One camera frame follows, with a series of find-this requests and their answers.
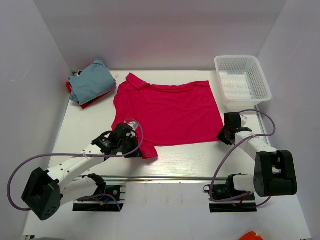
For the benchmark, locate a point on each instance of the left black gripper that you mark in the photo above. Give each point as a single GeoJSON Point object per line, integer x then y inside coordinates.
{"type": "Point", "coordinates": [134, 138]}

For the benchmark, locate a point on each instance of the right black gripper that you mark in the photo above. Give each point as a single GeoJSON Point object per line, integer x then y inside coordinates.
{"type": "Point", "coordinates": [221, 136]}

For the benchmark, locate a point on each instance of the magenta red t shirt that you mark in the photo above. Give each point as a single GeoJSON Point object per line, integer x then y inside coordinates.
{"type": "Point", "coordinates": [170, 115]}

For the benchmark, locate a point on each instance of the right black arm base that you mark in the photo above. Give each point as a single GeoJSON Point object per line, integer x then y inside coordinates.
{"type": "Point", "coordinates": [231, 199]}

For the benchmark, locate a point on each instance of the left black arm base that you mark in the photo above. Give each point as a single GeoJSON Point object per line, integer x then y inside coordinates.
{"type": "Point", "coordinates": [109, 199]}

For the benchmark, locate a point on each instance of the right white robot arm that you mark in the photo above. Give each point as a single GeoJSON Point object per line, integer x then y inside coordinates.
{"type": "Point", "coordinates": [274, 171]}

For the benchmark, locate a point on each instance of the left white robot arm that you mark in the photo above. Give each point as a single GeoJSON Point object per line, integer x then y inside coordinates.
{"type": "Point", "coordinates": [47, 190]}

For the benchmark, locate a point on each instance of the white perforated plastic basket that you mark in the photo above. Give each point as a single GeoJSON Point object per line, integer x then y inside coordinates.
{"type": "Point", "coordinates": [242, 81]}

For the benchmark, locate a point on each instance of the folded light blue t shirt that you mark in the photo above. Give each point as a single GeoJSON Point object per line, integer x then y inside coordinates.
{"type": "Point", "coordinates": [94, 81]}

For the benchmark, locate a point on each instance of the orange object at bottom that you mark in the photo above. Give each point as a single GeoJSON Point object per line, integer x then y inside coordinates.
{"type": "Point", "coordinates": [251, 236]}

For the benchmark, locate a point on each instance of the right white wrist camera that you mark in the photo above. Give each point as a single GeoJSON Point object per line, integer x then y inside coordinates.
{"type": "Point", "coordinates": [244, 120]}

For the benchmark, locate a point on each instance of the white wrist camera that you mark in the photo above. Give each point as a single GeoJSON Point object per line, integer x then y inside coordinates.
{"type": "Point", "coordinates": [134, 125]}
{"type": "Point", "coordinates": [244, 120]}

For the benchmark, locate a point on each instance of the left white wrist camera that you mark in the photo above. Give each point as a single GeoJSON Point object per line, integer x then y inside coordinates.
{"type": "Point", "coordinates": [134, 125]}

